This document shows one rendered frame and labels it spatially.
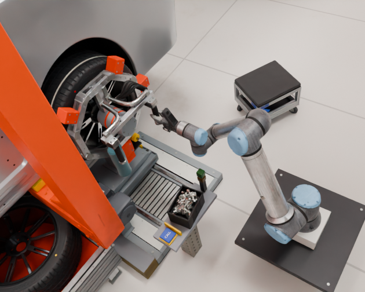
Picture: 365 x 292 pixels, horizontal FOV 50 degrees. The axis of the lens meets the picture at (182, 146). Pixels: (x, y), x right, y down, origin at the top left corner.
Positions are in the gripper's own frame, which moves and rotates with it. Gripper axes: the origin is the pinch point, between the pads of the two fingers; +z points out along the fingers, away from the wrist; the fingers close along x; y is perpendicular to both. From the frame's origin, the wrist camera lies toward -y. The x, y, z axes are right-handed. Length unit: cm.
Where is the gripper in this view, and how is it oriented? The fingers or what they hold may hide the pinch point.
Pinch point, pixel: (153, 112)
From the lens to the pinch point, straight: 235.9
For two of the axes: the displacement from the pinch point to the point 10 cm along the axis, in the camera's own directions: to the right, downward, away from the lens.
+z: -8.0, -4.0, 4.5
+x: 5.8, -7.0, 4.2
